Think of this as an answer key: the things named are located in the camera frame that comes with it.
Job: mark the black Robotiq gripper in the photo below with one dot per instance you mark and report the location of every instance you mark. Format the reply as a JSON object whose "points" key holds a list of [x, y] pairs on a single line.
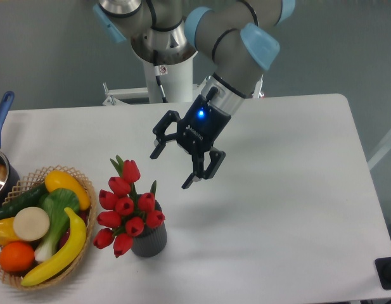
{"points": [[200, 127]]}

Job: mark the red tulip bouquet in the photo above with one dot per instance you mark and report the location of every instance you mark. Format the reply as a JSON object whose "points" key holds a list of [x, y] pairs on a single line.
{"points": [[125, 210]]}

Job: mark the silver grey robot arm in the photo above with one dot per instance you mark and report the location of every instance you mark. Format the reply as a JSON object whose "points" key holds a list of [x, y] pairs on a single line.
{"points": [[214, 60]]}

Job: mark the dark grey ribbed vase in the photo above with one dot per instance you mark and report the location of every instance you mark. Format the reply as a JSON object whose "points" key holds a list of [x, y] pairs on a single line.
{"points": [[150, 242]]}

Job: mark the yellow banana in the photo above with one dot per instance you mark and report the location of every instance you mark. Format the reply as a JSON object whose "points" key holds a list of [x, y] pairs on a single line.
{"points": [[64, 257]]}

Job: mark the green bok choy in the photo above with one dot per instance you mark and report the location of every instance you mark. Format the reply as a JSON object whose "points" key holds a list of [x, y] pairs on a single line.
{"points": [[54, 204]]}

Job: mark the woven wicker basket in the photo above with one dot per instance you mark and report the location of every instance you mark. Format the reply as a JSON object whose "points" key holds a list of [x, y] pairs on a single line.
{"points": [[33, 180]]}

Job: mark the green cucumber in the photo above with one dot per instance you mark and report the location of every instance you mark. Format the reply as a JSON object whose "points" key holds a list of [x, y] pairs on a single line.
{"points": [[27, 199]]}

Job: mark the beige round disc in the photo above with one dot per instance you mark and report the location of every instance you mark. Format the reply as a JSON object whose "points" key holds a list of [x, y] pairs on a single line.
{"points": [[31, 223]]}

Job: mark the yellow bell pepper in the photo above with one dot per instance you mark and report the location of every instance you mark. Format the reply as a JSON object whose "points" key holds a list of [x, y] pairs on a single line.
{"points": [[7, 233]]}

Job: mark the orange fruit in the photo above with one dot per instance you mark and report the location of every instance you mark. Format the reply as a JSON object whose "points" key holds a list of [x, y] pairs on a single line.
{"points": [[17, 257]]}

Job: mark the black device at edge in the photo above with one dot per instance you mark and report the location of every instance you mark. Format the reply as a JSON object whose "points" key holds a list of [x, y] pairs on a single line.
{"points": [[383, 268]]}

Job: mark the blue handled saucepan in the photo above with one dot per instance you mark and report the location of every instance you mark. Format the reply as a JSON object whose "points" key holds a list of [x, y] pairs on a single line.
{"points": [[8, 175]]}

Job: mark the white frame at right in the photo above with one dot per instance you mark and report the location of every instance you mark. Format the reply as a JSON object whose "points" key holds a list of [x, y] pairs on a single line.
{"points": [[380, 150]]}

